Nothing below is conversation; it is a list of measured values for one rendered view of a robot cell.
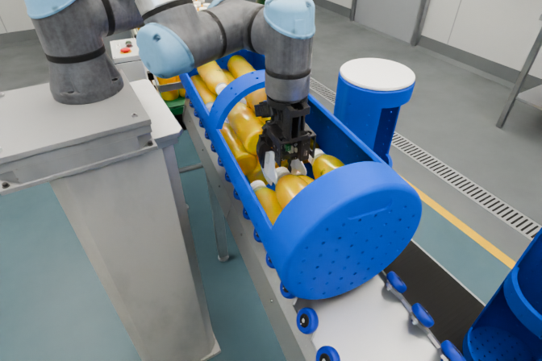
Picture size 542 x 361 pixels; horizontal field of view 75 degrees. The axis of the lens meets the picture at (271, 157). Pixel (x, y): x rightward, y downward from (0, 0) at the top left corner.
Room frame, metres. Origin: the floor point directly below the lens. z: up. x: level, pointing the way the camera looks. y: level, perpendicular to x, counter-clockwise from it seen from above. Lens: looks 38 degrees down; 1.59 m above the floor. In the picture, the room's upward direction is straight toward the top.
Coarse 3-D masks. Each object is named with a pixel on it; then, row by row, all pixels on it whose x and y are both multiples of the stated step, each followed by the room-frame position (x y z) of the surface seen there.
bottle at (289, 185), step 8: (280, 176) 0.54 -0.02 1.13; (288, 176) 0.52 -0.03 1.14; (296, 176) 0.52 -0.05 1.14; (280, 184) 0.51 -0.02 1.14; (288, 184) 0.50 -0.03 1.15; (296, 184) 0.49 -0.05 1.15; (304, 184) 0.50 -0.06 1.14; (280, 192) 0.49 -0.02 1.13; (288, 192) 0.48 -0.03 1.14; (296, 192) 0.47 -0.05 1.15; (280, 200) 0.48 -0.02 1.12; (288, 200) 0.46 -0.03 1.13
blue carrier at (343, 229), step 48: (192, 96) 0.92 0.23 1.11; (240, 96) 0.73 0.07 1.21; (336, 144) 0.70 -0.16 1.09; (240, 192) 0.52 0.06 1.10; (336, 192) 0.39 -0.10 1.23; (384, 192) 0.40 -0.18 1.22; (288, 240) 0.35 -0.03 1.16; (336, 240) 0.37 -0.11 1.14; (384, 240) 0.41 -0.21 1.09; (288, 288) 0.34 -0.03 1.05; (336, 288) 0.38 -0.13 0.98
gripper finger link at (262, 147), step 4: (260, 136) 0.54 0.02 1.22; (264, 136) 0.54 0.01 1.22; (260, 140) 0.54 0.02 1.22; (264, 140) 0.54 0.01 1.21; (256, 144) 0.55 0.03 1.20; (260, 144) 0.54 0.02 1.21; (264, 144) 0.54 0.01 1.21; (256, 148) 0.54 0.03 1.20; (260, 148) 0.53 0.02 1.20; (264, 148) 0.54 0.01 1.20; (268, 148) 0.54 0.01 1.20; (256, 152) 0.54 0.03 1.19; (260, 152) 0.53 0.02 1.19; (264, 152) 0.54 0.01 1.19; (260, 156) 0.54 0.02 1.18; (264, 156) 0.54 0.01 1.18; (260, 160) 0.54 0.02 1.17; (264, 160) 0.54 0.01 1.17; (264, 164) 0.54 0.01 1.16
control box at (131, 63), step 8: (120, 40) 1.41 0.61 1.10; (112, 48) 1.32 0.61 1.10; (120, 48) 1.32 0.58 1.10; (136, 48) 1.32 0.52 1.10; (112, 56) 1.24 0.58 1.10; (120, 56) 1.24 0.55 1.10; (128, 56) 1.25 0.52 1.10; (136, 56) 1.26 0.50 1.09; (120, 64) 1.23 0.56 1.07; (128, 64) 1.24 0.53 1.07; (136, 64) 1.25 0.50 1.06; (128, 72) 1.24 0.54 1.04; (136, 72) 1.25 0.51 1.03; (144, 72) 1.26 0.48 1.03; (128, 80) 1.24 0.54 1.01; (136, 80) 1.25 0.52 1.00
